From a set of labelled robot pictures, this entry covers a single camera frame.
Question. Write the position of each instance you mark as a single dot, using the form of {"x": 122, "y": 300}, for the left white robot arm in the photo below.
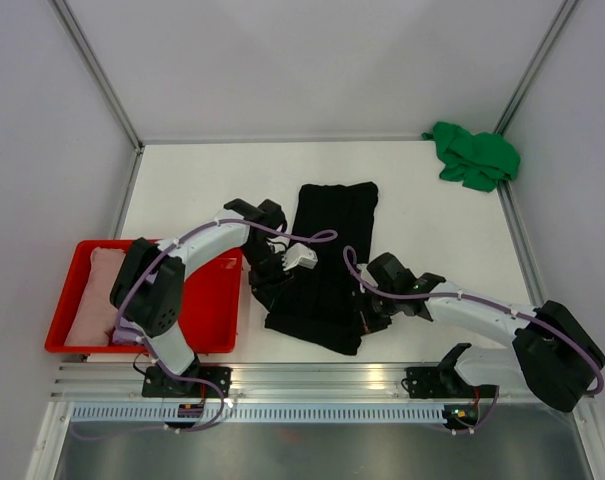
{"x": 148, "y": 291}

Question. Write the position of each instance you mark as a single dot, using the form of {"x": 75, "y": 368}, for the right aluminium corner post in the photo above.
{"x": 549, "y": 41}

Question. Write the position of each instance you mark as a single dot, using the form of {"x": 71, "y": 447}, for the lavender rolled t shirt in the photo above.
{"x": 128, "y": 334}

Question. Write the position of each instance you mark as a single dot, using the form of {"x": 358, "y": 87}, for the aluminium front rail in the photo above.
{"x": 252, "y": 382}

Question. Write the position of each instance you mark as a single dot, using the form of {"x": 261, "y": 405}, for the left aluminium corner post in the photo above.
{"x": 82, "y": 44}

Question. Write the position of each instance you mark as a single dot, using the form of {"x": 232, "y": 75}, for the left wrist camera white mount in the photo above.
{"x": 299, "y": 255}

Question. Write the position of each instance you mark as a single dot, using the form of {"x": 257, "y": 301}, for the green crumpled t shirt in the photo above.
{"x": 477, "y": 161}

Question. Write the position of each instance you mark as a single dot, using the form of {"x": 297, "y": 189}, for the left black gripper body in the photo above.
{"x": 264, "y": 267}

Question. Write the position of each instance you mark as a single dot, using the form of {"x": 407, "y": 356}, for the black t shirt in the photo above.
{"x": 318, "y": 306}

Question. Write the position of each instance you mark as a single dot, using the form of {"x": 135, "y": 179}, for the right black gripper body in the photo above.
{"x": 376, "y": 310}

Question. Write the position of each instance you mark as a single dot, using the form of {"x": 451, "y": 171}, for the aluminium corner post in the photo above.
{"x": 82, "y": 44}
{"x": 549, "y": 41}

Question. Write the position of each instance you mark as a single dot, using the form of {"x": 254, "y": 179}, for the pink rolled t shirt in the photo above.
{"x": 95, "y": 317}

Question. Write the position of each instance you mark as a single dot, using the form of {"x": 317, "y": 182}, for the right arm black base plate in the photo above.
{"x": 435, "y": 382}

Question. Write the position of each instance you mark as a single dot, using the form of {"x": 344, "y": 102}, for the red plastic bin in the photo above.
{"x": 209, "y": 312}

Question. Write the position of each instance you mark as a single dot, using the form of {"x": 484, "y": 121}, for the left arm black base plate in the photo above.
{"x": 157, "y": 384}

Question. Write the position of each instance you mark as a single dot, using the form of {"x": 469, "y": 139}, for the slotted grey cable duct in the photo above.
{"x": 261, "y": 413}

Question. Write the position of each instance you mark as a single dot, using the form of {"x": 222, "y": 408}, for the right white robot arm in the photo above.
{"x": 541, "y": 351}

